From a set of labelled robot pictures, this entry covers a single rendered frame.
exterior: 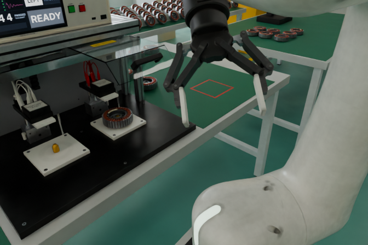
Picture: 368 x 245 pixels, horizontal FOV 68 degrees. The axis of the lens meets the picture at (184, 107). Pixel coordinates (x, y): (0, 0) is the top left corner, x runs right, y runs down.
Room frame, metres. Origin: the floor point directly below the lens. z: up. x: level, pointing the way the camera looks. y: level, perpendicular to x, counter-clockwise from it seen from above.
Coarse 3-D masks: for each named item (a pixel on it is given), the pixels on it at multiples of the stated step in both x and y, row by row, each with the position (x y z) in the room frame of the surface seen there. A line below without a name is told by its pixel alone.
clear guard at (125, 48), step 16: (80, 48) 0.90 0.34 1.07; (96, 48) 0.90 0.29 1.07; (112, 48) 0.90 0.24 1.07; (128, 48) 0.90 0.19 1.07; (144, 48) 0.90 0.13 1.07; (160, 48) 0.92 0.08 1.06; (112, 64) 0.77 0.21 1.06; (128, 64) 0.80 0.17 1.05; (144, 64) 0.83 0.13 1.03; (160, 64) 0.87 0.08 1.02; (128, 80) 0.75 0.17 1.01
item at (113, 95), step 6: (84, 84) 0.98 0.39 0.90; (90, 84) 0.93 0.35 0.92; (96, 84) 0.92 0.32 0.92; (102, 84) 0.92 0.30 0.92; (108, 84) 0.93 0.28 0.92; (90, 90) 0.93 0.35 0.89; (96, 90) 0.91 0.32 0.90; (102, 90) 0.91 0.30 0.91; (108, 90) 0.92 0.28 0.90; (114, 90) 0.94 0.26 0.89; (90, 96) 0.97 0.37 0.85; (102, 96) 0.90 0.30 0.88; (108, 96) 0.91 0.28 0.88; (114, 96) 0.91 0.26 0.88
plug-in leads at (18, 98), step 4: (20, 80) 0.82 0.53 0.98; (12, 84) 0.81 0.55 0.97; (16, 84) 0.81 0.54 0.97; (20, 84) 0.80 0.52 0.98; (16, 88) 0.81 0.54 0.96; (24, 88) 0.79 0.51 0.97; (28, 88) 0.82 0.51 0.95; (16, 92) 0.80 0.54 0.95; (28, 92) 0.82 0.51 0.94; (32, 92) 0.81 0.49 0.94; (16, 96) 0.77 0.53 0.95; (20, 96) 0.80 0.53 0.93; (28, 96) 0.79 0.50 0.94; (32, 96) 0.80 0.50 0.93; (16, 100) 0.81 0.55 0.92; (20, 100) 0.78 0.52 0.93; (28, 100) 0.79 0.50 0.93; (32, 100) 0.82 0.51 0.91; (36, 100) 0.81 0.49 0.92; (16, 104) 0.80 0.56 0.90; (20, 104) 0.77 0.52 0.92; (24, 104) 0.80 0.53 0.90; (20, 108) 0.77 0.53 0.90
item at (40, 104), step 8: (32, 104) 0.77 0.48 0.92; (40, 104) 0.77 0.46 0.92; (48, 104) 0.77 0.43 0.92; (24, 112) 0.75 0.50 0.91; (32, 112) 0.72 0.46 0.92; (40, 112) 0.74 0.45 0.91; (48, 112) 0.76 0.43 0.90; (24, 120) 0.79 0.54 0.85; (32, 120) 0.72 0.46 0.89; (40, 120) 0.73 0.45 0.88; (48, 120) 0.74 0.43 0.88
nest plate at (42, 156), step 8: (64, 136) 0.79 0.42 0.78; (40, 144) 0.74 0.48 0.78; (48, 144) 0.74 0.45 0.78; (64, 144) 0.74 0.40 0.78; (72, 144) 0.74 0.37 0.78; (80, 144) 0.74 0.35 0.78; (24, 152) 0.70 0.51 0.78; (32, 152) 0.70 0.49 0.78; (40, 152) 0.70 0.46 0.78; (48, 152) 0.70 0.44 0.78; (64, 152) 0.70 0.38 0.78; (72, 152) 0.70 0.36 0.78; (80, 152) 0.70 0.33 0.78; (88, 152) 0.71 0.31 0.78; (32, 160) 0.66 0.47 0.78; (40, 160) 0.66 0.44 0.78; (48, 160) 0.66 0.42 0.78; (56, 160) 0.66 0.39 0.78; (64, 160) 0.66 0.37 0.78; (72, 160) 0.67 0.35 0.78; (40, 168) 0.63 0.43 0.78; (48, 168) 0.63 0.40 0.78; (56, 168) 0.63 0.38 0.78
